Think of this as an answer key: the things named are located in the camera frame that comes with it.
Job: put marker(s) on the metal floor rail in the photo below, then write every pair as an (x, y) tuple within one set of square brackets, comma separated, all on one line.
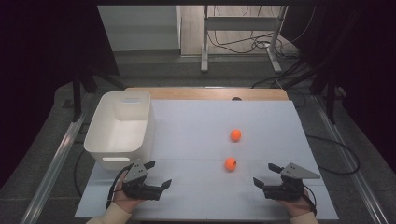
[(348, 161), (53, 168)]

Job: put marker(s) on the white cabinet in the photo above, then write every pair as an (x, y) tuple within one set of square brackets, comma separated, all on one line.
[(140, 28)]

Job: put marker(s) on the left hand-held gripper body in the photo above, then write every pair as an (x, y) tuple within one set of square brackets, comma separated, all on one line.
[(137, 174)]

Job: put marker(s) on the person's left hand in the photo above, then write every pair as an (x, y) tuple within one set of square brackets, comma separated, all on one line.
[(126, 202)]

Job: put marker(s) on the white paper sheet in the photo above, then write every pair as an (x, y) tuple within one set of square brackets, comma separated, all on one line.
[(193, 130)]

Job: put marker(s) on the orange ball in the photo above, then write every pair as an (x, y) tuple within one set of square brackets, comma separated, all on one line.
[(229, 164), (235, 135)]

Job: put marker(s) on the person's right hand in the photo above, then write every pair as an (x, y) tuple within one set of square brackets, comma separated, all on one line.
[(295, 206)]

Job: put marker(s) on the grey metal stand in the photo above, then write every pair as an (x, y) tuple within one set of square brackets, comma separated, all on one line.
[(239, 23)]

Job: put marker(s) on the dark curtain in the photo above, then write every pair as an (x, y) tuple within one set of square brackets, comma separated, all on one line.
[(367, 62), (37, 62)]

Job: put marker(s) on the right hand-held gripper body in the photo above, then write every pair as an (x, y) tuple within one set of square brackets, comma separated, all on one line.
[(294, 174)]

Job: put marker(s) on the black stand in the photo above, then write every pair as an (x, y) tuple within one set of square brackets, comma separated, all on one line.
[(76, 93), (330, 93)]

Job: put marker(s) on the wooden table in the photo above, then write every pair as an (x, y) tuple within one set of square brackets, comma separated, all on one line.
[(202, 93)]

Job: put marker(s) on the white plastic bin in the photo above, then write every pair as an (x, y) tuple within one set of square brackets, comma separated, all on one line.
[(118, 133)]

